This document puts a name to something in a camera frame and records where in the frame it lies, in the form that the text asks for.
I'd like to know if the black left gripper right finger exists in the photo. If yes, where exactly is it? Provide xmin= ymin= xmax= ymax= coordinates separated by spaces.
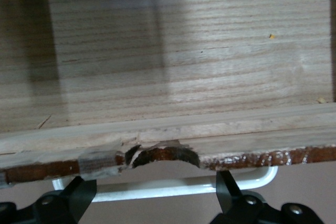
xmin=211 ymin=170 xmax=323 ymax=224

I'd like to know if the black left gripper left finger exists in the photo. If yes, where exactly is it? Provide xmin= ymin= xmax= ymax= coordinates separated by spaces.
xmin=0 ymin=176 xmax=97 ymax=224

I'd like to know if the white metal drawer handle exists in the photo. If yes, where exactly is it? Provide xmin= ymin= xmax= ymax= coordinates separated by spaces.
xmin=51 ymin=165 xmax=279 ymax=204

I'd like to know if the wooden drawer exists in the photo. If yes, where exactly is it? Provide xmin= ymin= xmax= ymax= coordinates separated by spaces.
xmin=0 ymin=0 xmax=336 ymax=189

